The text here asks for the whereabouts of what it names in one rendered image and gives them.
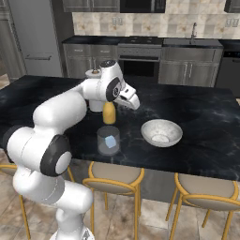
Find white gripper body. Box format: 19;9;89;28
115;92;141;112

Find white speckled ice bowl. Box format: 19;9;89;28
140;118;184;148

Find pale blue ice cube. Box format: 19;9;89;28
104;136;117;149

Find clear glass cup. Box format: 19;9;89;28
96;125;121;157

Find yellow bottle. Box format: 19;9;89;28
102;101;117;126

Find white jar with wooden lid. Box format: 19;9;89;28
85;68;104;113

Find steel oven with hob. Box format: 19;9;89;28
116;36;164;84

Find grey cupboards under sink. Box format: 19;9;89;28
157;60;220;88

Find grey base cupboards with drawers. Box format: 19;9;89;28
62;42;119;80

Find yellow stool with beige seat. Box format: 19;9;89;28
82;160;146;240
165;172;240;240
0;163;76;240

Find steel sink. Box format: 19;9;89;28
161;37;224;64

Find steel tap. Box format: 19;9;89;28
189;22;199;40

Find black microwave oven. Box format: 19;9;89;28
119;0;167;14

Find dark dishwasher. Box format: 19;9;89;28
215;49;240;98

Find grey fridge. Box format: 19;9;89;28
7;0;64;78

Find tall grey cupboard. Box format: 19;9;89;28
0;0;27;83

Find white wall socket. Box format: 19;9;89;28
225;17;240;28
112;16;124;26

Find grey wall cupboards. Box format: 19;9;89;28
62;0;121;14

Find dark wall cupboard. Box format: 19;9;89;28
223;0;240;14

